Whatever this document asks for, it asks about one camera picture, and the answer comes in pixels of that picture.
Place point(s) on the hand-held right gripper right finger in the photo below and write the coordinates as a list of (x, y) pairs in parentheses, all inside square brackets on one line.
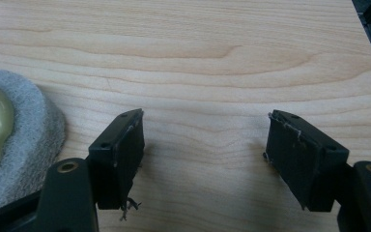
[(306, 161)]

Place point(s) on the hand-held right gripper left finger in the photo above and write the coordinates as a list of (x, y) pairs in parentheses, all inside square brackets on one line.
[(116, 161)]

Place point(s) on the grey felt coaster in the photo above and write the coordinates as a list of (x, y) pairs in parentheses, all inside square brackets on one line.
[(29, 138)]

